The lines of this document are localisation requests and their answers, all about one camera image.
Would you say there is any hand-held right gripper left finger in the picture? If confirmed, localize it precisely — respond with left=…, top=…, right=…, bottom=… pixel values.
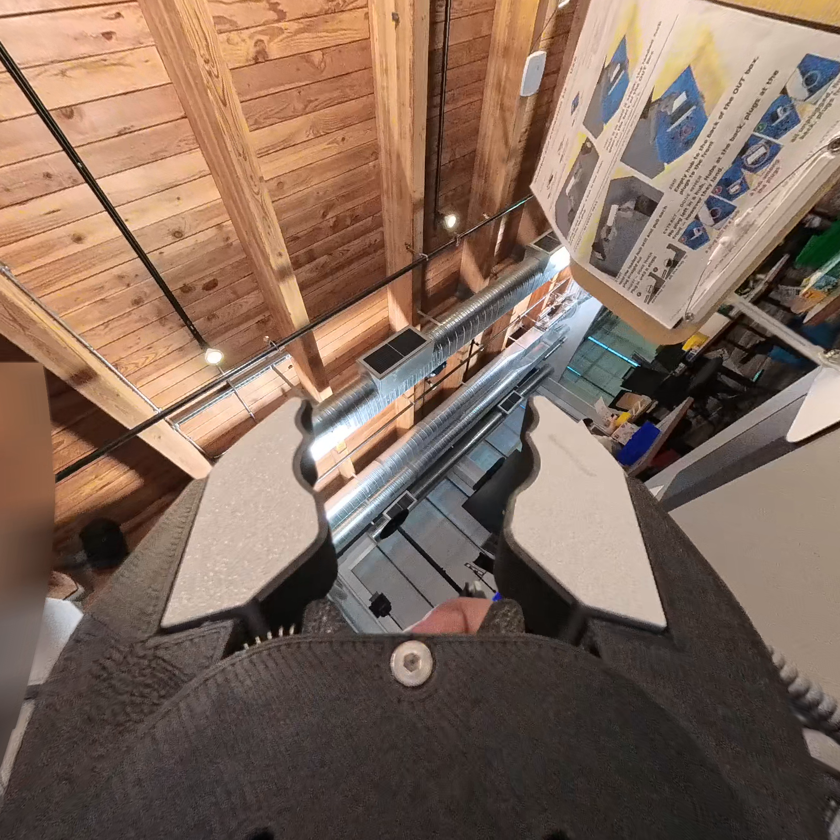
left=161, top=395, right=339, bottom=636

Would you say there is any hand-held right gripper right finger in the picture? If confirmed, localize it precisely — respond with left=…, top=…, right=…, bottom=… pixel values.
left=495, top=395, right=668, bottom=643

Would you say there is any grey desk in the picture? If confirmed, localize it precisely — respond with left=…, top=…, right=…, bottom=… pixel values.
left=646, top=367, right=840, bottom=775

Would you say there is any person's right hand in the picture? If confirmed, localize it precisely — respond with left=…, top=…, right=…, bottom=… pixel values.
left=412, top=597, right=493, bottom=634

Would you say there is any blue storage bin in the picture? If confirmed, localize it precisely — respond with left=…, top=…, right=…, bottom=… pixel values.
left=613, top=422, right=660, bottom=467

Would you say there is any black round device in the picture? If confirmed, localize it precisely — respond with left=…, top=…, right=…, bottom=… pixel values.
left=79, top=518, right=129, bottom=571

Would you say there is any wooden display board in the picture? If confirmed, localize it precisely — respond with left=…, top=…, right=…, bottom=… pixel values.
left=567, top=0, right=840, bottom=347

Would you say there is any long black ceiling pipe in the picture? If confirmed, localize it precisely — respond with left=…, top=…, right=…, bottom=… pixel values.
left=56, top=193, right=534, bottom=483

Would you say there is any white document stand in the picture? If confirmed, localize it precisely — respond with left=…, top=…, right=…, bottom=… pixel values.
left=682, top=134, right=840, bottom=445

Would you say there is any green box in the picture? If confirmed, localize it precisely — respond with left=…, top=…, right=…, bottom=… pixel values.
left=791, top=220, right=840, bottom=296

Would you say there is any black lighting track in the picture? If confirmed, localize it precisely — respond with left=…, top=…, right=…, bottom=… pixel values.
left=0, top=42, right=211, bottom=349

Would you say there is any printed instruction sheet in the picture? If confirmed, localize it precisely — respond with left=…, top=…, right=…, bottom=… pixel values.
left=530, top=0, right=840, bottom=331

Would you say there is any thin black ceiling conduit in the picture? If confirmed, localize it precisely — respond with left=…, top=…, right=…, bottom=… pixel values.
left=433, top=0, right=455, bottom=211

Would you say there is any silver ventilation duct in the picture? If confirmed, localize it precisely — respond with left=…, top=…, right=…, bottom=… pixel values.
left=325, top=357, right=572, bottom=549
left=308, top=239, right=572, bottom=454

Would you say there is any grey coiled cable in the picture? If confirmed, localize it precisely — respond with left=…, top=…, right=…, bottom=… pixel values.
left=764, top=646, right=840, bottom=731

